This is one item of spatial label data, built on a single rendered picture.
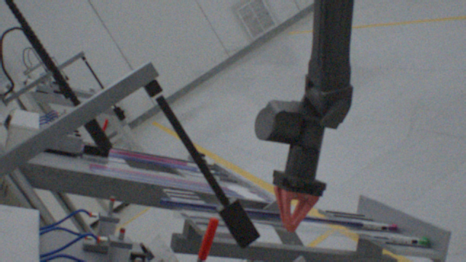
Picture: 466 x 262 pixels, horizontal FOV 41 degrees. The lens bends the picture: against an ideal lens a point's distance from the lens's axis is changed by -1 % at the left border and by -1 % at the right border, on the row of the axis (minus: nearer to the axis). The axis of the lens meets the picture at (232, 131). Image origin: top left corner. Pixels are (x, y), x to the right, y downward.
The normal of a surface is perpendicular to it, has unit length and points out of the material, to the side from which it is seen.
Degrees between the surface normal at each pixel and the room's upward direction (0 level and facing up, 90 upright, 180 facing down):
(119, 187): 90
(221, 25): 90
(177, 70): 90
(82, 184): 90
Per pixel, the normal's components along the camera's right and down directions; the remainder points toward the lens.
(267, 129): -0.84, -0.14
